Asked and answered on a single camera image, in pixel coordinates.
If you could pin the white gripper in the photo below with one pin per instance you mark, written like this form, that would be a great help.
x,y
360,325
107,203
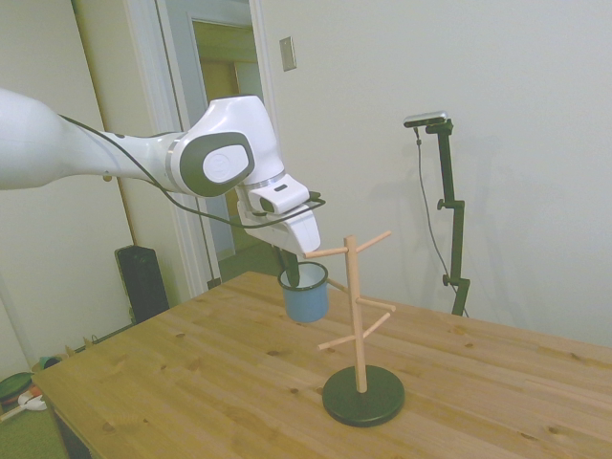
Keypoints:
x,y
291,234

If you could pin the blue enamel mug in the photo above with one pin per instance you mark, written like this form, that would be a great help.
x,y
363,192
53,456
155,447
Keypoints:
x,y
306,303

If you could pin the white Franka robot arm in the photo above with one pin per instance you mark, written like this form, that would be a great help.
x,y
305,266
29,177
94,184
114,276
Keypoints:
x,y
28,143

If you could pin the wooden mug tree black base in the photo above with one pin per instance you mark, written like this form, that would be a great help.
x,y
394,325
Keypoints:
x,y
363,406

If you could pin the white door with brass hinge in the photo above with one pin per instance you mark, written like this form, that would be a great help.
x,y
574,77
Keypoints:
x,y
177,72

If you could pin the white slipper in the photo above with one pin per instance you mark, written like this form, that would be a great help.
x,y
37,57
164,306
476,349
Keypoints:
x,y
34,402

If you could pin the dark green round cushion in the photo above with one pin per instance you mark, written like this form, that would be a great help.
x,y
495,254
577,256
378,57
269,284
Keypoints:
x,y
14,387

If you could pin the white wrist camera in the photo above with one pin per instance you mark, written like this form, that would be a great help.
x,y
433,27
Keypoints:
x,y
282,193

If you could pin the black camera stand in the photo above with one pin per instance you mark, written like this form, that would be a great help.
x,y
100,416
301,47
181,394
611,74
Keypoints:
x,y
454,229

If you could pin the grey exterior camera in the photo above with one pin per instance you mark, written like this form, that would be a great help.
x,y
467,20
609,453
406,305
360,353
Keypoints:
x,y
428,119

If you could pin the metal wall switch plate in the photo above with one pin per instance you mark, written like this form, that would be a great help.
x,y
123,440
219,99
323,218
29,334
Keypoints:
x,y
288,53

